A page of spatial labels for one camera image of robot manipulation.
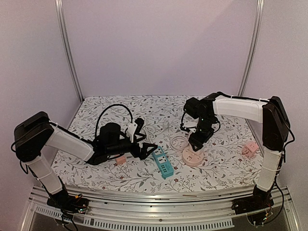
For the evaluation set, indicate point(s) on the teal power strip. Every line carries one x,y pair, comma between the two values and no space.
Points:
163,163

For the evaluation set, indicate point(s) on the aluminium front rail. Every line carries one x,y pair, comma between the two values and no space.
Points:
194,211

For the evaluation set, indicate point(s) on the left aluminium frame post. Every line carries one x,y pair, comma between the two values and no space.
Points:
67,49

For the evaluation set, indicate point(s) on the right aluminium frame post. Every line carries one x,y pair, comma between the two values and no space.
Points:
252,48

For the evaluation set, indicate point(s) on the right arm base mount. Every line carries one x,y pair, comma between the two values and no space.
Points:
259,204

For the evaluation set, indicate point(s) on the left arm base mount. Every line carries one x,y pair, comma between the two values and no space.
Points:
68,203

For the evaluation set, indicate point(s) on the white cube socket adapter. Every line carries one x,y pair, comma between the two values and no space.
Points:
198,152

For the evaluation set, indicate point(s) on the pink round power strip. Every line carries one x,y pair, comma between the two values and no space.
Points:
189,159

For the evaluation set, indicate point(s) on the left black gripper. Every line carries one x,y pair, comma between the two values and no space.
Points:
142,154

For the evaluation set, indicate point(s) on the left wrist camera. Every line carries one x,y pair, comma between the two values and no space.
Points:
133,127

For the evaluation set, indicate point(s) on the pink cube socket adapter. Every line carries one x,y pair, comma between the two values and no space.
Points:
250,149

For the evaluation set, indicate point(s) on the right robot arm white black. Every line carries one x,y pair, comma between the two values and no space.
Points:
268,112

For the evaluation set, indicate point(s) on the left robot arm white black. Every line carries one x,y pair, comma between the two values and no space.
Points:
38,131

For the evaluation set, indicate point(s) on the floral table mat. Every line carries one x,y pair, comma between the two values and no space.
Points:
222,167

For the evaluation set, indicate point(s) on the aluminium frame post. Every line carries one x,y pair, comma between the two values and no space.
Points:
67,49
252,48

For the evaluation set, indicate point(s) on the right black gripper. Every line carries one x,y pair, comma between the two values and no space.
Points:
197,138

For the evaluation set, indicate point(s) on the small pink charger plug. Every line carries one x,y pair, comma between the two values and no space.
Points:
121,160

